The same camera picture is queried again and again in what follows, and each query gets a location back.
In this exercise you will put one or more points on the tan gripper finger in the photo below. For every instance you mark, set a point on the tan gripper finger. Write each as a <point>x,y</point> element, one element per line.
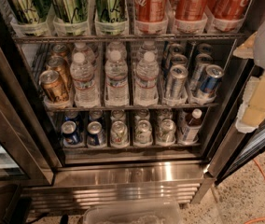
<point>252,110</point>
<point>245,51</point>

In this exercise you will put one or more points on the brown bottle with blue label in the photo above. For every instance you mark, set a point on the brown bottle with blue label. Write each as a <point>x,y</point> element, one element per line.
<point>190,126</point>

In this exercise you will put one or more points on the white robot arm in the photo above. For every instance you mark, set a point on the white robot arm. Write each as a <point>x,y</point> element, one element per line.
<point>259,48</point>

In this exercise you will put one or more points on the fridge door right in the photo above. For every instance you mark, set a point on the fridge door right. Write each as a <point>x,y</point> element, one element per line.
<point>235,149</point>

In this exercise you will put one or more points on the water bottle front right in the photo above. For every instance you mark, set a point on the water bottle front right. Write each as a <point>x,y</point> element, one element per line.
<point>146,77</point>

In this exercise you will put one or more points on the water bottle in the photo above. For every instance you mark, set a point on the water bottle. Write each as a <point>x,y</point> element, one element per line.
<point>82,73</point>
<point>146,77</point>
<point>116,80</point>

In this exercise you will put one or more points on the water bottle front middle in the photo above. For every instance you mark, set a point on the water bottle front middle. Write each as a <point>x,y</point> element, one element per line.
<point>116,80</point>

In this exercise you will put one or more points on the water bottle front left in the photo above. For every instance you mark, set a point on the water bottle front left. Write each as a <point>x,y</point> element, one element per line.
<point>82,73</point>

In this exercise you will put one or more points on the steel fridge base grille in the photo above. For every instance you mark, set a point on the steel fridge base grille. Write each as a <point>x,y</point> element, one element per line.
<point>80,189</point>

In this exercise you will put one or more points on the silver blue can front right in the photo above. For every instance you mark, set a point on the silver blue can front right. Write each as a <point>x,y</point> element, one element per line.
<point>210,80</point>

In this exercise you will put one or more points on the silver blue can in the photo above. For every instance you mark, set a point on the silver blue can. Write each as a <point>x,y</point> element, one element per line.
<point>210,80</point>
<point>176,81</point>

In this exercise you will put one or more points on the red cola can right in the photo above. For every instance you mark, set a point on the red cola can right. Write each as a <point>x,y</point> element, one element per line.
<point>229,9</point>

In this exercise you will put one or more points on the red cola can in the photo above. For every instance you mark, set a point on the red cola can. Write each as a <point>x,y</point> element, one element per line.
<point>190,10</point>
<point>229,9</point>
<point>149,10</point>

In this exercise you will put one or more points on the silver blue can front left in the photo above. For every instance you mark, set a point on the silver blue can front left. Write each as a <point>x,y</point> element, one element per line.
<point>176,81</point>

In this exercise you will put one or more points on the red cola can middle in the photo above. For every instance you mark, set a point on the red cola can middle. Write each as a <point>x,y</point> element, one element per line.
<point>190,10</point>

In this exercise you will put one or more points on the silver can bottom right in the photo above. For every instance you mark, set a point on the silver can bottom right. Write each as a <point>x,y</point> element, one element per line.
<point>166,132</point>

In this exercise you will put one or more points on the red cola can left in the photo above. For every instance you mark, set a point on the red cola can left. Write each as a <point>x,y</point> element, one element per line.
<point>149,10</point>

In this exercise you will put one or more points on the silver can bottom middle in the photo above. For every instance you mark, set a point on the silver can bottom middle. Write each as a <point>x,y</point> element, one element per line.
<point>143,133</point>

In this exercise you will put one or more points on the green can top right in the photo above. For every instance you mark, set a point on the green can top right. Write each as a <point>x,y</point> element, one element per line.
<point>111,11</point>

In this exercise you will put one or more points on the green can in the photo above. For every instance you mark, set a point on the green can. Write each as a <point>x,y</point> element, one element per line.
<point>111,11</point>
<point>30,11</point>
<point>71,11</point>

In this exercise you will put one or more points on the silver can bottom left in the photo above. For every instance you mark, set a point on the silver can bottom left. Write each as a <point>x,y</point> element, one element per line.
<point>119,134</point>

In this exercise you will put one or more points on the clear plastic bin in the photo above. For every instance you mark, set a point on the clear plastic bin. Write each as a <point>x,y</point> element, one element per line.
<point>147,211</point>

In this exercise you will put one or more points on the blue pepsi can right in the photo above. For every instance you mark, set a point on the blue pepsi can right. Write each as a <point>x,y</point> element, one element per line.
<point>96,135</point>

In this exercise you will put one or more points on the blue pepsi can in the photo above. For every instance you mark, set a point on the blue pepsi can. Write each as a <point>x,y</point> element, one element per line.
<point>71,134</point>
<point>96,135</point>

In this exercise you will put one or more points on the green can top middle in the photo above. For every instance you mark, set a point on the green can top middle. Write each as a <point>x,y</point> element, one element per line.
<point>71,11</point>

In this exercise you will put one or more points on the gold can back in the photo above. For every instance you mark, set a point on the gold can back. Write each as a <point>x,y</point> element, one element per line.
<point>60,50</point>

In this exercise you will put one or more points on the gold can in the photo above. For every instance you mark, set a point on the gold can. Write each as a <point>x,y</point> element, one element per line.
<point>60,50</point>
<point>53,86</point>
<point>60,65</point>

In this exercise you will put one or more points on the gold can middle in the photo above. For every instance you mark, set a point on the gold can middle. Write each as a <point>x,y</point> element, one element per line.
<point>60,65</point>

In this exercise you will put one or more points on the blue pepsi can left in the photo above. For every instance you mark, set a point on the blue pepsi can left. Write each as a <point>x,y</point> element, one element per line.
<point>71,134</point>

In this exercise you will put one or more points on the gold can front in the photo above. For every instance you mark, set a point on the gold can front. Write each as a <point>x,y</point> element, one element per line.
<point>53,86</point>

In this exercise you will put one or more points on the green can top left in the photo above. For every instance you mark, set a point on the green can top left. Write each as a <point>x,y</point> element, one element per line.
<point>30,11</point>

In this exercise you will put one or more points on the middle wire shelf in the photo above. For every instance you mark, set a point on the middle wire shelf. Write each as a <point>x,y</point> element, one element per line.
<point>129,107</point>

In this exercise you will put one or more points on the wire shelf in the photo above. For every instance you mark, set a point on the wire shelf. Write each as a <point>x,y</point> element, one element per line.
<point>125,38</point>
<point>129,107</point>

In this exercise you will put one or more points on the top wire shelf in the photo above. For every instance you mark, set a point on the top wire shelf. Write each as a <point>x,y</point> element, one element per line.
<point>125,38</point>

